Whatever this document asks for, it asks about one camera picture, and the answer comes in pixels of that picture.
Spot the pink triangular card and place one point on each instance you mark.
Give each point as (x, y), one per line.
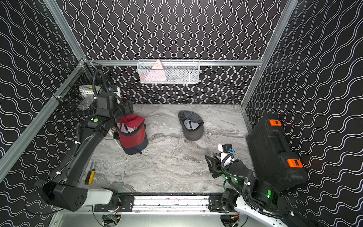
(157, 73)

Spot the red and black cap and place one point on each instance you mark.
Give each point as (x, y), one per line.
(130, 123)

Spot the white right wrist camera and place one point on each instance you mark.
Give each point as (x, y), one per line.
(224, 150)

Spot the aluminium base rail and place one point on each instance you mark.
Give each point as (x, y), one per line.
(189, 204)

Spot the black wire mesh basket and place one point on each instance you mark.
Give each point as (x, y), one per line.
(89, 74)

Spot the dark grey cap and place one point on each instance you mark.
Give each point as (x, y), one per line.
(192, 125)

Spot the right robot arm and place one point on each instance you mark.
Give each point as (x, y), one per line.
(249, 195)

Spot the navy blue baseball cap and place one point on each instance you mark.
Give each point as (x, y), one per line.
(132, 142)

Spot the aluminium corner frame post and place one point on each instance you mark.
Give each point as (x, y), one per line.
(65, 28)

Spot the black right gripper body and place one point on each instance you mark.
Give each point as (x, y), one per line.
(226, 173)

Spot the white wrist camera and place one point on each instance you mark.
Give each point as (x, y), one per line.
(224, 150)
(116, 90)

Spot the white item in black basket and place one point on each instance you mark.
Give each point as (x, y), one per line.
(87, 95)

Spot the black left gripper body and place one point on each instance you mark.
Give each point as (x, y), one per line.
(119, 112)

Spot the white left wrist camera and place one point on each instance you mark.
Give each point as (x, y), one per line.
(116, 90)

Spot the yellow black utility knife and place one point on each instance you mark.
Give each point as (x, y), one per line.
(90, 174)

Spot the black plastic tool case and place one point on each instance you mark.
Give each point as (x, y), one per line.
(273, 160)

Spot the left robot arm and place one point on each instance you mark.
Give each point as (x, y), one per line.
(60, 188)

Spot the white wire wall basket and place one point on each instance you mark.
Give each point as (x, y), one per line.
(178, 71)

